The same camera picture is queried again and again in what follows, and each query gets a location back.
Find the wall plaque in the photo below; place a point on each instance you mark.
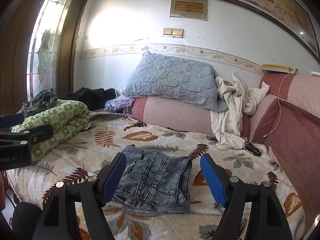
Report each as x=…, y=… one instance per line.
x=194, y=9

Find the gold wall switch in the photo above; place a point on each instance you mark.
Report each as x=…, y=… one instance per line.
x=173, y=32

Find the cream printed garment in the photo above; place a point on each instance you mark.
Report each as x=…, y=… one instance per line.
x=240, y=99

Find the black clothing pile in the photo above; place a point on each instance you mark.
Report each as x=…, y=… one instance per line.
x=93, y=98

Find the pink bolster cushion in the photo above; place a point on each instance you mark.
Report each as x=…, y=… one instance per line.
x=172, y=113

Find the grey denim pants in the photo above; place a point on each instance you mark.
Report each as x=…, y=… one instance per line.
x=154, y=182

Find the green white folded quilt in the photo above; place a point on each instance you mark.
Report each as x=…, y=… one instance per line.
x=67, y=118

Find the pink red sofa backrest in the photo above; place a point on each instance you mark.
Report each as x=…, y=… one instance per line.
x=287, y=120

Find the dark grey jacket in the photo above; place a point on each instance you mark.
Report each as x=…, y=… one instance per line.
x=43, y=101

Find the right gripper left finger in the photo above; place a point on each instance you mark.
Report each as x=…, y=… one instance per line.
x=58, y=219

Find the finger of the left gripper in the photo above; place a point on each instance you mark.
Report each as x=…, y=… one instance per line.
x=32, y=136
x=7, y=121

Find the wooden door with glass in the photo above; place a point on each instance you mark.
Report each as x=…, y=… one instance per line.
x=38, y=41

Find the grey quilted pillow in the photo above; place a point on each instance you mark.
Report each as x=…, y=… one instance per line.
x=170, y=77

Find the yellow book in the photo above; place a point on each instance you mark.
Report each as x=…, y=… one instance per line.
x=273, y=68

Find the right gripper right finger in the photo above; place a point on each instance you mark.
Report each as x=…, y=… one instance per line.
x=266, y=220

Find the framed wall painting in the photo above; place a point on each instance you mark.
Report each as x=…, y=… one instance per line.
x=290, y=16

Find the black sunglasses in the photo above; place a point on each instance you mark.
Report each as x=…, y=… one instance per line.
x=251, y=148

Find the leaf pattern bed blanket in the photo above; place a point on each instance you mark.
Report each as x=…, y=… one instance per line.
x=86, y=153

